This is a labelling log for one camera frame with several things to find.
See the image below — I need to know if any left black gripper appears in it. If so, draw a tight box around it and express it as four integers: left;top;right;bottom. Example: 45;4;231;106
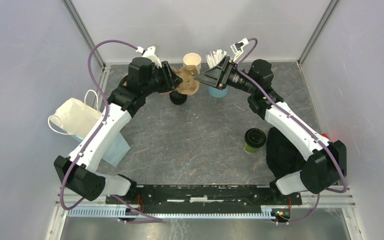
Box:
142;60;184;97

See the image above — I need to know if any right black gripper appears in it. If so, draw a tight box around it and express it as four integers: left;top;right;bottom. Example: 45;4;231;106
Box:
194;55;257;95

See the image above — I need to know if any brown cardboard cup carrier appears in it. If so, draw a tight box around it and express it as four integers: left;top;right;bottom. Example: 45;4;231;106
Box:
171;65;200;96

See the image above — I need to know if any black cup lid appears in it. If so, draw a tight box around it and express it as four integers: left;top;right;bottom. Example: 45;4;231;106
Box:
244;128;267;149

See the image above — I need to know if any white and blue paper bag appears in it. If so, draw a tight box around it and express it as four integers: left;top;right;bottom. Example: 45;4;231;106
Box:
47;89;131;167

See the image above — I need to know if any green paper cup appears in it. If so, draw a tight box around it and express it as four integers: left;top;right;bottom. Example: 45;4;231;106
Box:
243;141;261;154

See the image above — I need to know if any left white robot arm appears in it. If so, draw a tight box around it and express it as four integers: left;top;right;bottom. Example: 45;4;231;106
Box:
54;41;182;210

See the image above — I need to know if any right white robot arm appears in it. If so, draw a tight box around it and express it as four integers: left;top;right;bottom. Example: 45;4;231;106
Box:
194;56;348;204

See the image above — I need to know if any blue straw holder can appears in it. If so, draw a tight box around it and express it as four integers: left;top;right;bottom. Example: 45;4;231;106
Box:
208;86;229;98

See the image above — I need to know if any stack of black lids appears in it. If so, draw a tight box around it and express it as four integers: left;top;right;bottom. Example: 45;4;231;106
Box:
169;91;188;105

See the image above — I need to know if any stack of paper cups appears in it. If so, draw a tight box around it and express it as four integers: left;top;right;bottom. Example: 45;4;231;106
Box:
182;52;202;70

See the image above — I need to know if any black cloth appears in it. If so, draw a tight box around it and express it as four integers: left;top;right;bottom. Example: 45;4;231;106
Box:
266;127;306;179

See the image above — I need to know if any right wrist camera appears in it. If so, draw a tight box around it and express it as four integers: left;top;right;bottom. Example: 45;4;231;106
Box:
230;37;249;63

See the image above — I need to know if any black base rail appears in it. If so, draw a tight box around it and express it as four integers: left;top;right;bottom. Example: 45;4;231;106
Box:
105;184;303;215

